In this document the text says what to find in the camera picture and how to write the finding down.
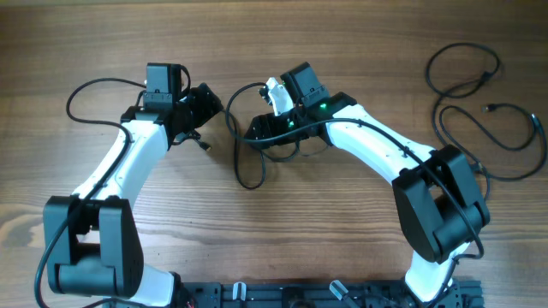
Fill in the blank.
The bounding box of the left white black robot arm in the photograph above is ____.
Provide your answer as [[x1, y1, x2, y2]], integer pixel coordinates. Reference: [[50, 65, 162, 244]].
[[33, 63, 223, 307]]

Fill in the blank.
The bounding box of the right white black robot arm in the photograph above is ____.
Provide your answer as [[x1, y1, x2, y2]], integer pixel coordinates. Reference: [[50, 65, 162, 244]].
[[245, 62, 491, 305]]

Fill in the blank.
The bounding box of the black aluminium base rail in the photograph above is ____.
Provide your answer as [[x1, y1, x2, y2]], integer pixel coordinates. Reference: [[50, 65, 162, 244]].
[[179, 277, 485, 308]]

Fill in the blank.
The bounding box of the thin black USB cable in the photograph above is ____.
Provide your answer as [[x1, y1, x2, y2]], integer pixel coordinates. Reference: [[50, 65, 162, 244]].
[[437, 102, 548, 200]]

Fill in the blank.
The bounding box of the thick black HDMI cable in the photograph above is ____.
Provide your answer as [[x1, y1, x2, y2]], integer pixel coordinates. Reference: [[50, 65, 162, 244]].
[[423, 41, 502, 149]]

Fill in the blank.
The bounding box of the black micro USB cable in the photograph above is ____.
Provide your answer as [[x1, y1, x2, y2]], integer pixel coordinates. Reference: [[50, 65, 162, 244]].
[[173, 109, 301, 191]]

